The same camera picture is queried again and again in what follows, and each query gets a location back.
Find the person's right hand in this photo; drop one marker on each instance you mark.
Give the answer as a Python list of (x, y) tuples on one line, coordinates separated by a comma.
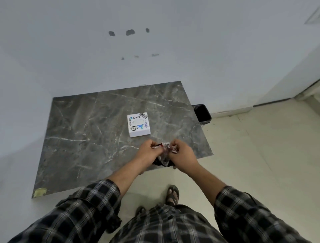
[(183, 157)]

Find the person's left hand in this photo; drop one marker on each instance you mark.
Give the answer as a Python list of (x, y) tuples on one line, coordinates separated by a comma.
[(143, 154)]

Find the person's left fingers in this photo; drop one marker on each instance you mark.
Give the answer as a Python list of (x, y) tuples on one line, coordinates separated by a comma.
[(151, 144)]

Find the person's right fingers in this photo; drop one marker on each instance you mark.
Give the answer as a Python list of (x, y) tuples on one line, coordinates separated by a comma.
[(174, 146)]

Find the clear plastic packet with black item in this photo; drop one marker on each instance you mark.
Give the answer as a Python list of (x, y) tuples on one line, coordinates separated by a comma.
[(163, 156)]

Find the person's left forearm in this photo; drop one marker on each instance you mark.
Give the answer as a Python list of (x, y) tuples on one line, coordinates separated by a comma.
[(125, 176)]

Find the person's right forearm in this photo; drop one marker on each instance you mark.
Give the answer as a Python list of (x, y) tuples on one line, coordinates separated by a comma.
[(207, 184)]

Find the white box with stickers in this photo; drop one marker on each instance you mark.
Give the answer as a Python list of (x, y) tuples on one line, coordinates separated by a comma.
[(139, 124)]

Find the black waste bin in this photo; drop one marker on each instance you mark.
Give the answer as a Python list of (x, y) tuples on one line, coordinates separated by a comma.
[(202, 114)]

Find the person's right sandal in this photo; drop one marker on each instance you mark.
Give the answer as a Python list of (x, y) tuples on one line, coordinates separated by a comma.
[(172, 195)]

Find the person's sandal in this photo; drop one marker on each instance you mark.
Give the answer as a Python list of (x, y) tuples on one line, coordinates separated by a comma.
[(140, 211), (172, 195)]

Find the person's left sandal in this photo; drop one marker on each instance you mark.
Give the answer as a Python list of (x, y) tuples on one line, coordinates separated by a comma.
[(140, 211)]

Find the person's plaid shirt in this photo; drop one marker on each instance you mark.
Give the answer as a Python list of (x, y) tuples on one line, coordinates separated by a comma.
[(160, 215)]

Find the yellow tape patch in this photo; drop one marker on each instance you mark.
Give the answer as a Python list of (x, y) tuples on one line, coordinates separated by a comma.
[(40, 192)]

